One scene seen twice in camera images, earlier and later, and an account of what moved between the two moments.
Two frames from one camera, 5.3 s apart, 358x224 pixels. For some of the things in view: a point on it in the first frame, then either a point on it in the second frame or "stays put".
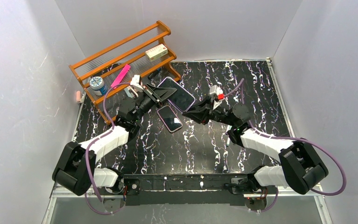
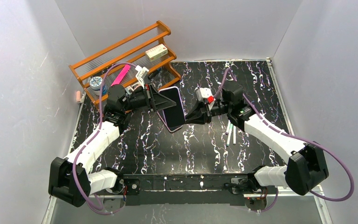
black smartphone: x=182 y=98 → x=175 y=115
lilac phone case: x=182 y=98 → x=161 y=115
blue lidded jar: x=97 y=83 stays put
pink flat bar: x=126 y=68 stays put
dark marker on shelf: x=153 y=73 stays put
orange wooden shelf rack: x=138 y=61 stays put
